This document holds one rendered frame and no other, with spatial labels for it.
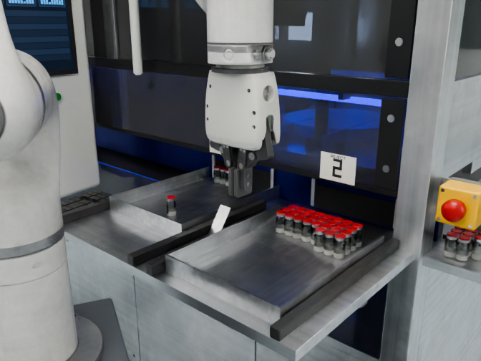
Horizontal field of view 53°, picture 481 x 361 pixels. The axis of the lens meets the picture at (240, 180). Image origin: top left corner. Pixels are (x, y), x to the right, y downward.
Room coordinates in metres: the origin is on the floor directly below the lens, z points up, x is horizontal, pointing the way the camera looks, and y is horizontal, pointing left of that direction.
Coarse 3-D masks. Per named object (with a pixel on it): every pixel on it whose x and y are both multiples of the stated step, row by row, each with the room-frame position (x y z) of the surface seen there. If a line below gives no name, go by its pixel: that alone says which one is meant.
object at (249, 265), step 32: (256, 224) 0.98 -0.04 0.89; (192, 256) 0.83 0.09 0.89; (224, 256) 0.84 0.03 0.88; (256, 256) 0.84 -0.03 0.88; (288, 256) 0.84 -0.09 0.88; (320, 256) 0.84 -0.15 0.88; (352, 256) 0.78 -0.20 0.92; (224, 288) 0.69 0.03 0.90; (256, 288) 0.73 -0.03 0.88; (288, 288) 0.73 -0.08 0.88; (320, 288) 0.70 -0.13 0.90
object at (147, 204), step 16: (176, 176) 1.25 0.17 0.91; (192, 176) 1.30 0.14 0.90; (208, 176) 1.35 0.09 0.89; (128, 192) 1.14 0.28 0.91; (144, 192) 1.17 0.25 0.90; (160, 192) 1.21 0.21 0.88; (176, 192) 1.22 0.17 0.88; (192, 192) 1.22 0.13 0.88; (208, 192) 1.22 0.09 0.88; (224, 192) 1.22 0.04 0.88; (256, 192) 1.22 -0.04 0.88; (272, 192) 1.16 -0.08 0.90; (112, 208) 1.09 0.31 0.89; (128, 208) 1.05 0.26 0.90; (144, 208) 1.01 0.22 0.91; (160, 208) 1.10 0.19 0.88; (176, 208) 1.10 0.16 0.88; (192, 208) 1.10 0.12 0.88; (208, 208) 1.10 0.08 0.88; (160, 224) 0.97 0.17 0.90; (176, 224) 0.94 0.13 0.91; (192, 224) 0.95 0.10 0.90
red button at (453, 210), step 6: (444, 204) 0.80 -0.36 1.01; (450, 204) 0.79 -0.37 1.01; (456, 204) 0.79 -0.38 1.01; (462, 204) 0.79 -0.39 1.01; (444, 210) 0.80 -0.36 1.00; (450, 210) 0.79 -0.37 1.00; (456, 210) 0.78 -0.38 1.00; (462, 210) 0.78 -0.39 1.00; (444, 216) 0.80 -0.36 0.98; (450, 216) 0.79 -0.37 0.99; (456, 216) 0.78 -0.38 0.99; (462, 216) 0.78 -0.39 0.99
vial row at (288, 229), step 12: (276, 216) 0.97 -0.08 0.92; (288, 216) 0.94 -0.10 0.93; (300, 216) 0.94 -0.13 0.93; (276, 228) 0.96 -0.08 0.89; (288, 228) 0.94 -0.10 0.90; (300, 228) 0.92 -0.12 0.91; (312, 228) 0.90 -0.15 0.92; (336, 228) 0.87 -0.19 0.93; (312, 240) 0.90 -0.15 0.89; (348, 240) 0.85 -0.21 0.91; (348, 252) 0.85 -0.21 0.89
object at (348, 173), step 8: (328, 160) 1.00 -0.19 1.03; (344, 160) 0.97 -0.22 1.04; (352, 160) 0.96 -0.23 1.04; (320, 168) 1.01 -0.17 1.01; (328, 168) 1.00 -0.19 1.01; (344, 168) 0.97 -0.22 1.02; (352, 168) 0.96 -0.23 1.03; (320, 176) 1.01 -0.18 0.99; (328, 176) 0.99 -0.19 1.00; (344, 176) 0.97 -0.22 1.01; (352, 176) 0.96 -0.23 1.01; (352, 184) 0.96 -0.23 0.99
